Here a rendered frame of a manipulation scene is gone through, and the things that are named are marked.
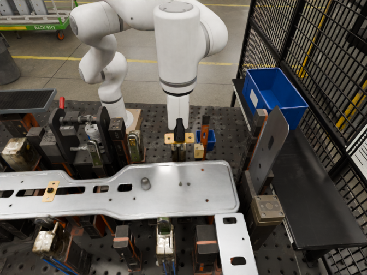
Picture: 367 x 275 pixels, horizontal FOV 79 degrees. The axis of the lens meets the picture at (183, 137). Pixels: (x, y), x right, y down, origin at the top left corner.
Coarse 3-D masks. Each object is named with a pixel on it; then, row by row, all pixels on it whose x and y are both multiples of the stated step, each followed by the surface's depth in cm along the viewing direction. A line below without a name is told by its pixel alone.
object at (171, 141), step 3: (165, 135) 65; (168, 135) 65; (171, 135) 65; (186, 135) 65; (189, 135) 65; (192, 135) 65; (165, 138) 64; (171, 138) 64; (186, 138) 64; (192, 138) 64; (165, 141) 63; (168, 141) 63; (171, 141) 63; (174, 141) 63; (177, 141) 63; (180, 141) 63; (183, 141) 63; (186, 141) 63; (189, 141) 63; (192, 141) 63
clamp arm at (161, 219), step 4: (160, 216) 62; (164, 216) 62; (168, 216) 63; (160, 220) 62; (164, 220) 62; (168, 220) 62; (160, 224) 64; (164, 224) 64; (168, 224) 64; (160, 228) 69; (164, 228) 69; (168, 228) 70; (160, 232) 70; (164, 232) 70; (168, 232) 70
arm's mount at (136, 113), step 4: (132, 112) 144; (136, 112) 144; (140, 112) 147; (136, 116) 141; (136, 120) 139; (140, 120) 148; (132, 124) 136; (136, 124) 136; (140, 124) 147; (128, 128) 134; (132, 128) 134; (136, 128) 138
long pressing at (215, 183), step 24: (144, 168) 88; (168, 168) 88; (192, 168) 88; (216, 168) 88; (120, 192) 80; (144, 192) 80; (168, 192) 80; (192, 192) 80; (216, 192) 80; (0, 216) 75; (24, 216) 75; (72, 216) 75; (120, 216) 75; (144, 216) 75; (192, 216) 75
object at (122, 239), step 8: (120, 232) 72; (128, 232) 72; (120, 240) 70; (128, 240) 70; (120, 248) 69; (128, 248) 71; (136, 248) 85; (120, 256) 75; (128, 256) 76; (136, 256) 84; (128, 264) 80; (136, 264) 85
